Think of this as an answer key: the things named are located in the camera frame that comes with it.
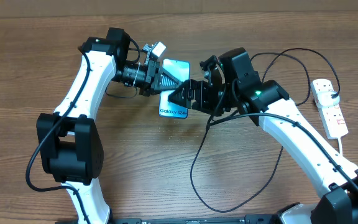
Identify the white charger plug adapter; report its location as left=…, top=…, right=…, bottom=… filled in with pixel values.
left=315, top=91, right=340, bottom=108

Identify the black USB charging cable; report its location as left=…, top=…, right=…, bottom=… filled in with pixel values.
left=190, top=47, right=341, bottom=214

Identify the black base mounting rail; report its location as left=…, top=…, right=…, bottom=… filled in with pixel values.
left=108, top=214, right=282, bottom=224

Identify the white power strip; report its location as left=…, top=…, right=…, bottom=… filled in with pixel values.
left=311, top=79, right=349, bottom=139

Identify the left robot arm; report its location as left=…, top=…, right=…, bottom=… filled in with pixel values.
left=25, top=27, right=182, bottom=223

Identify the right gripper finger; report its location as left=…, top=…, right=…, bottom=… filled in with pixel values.
left=172, top=79, right=195, bottom=95
left=168, top=93, right=195, bottom=109

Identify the blue Samsung Galaxy smartphone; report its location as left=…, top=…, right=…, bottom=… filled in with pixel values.
left=158, top=58, right=191, bottom=119

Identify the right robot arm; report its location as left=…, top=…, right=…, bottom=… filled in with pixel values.
left=168, top=48, right=358, bottom=223

